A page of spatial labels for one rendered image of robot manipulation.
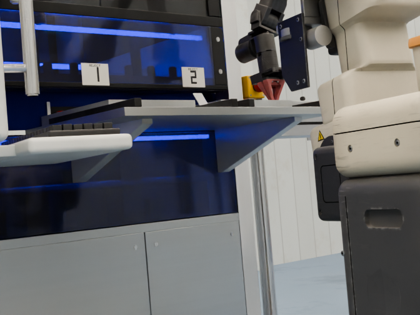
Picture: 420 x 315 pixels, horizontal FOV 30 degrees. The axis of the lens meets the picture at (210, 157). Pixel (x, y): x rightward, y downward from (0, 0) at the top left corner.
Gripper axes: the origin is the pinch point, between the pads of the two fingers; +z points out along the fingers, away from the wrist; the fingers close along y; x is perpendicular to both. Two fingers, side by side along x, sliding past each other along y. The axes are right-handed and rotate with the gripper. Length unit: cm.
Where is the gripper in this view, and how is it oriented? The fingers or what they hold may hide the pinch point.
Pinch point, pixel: (274, 104)
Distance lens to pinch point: 219.7
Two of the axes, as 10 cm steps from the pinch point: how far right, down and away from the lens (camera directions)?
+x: -7.9, 0.4, -6.2
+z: 1.4, 9.8, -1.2
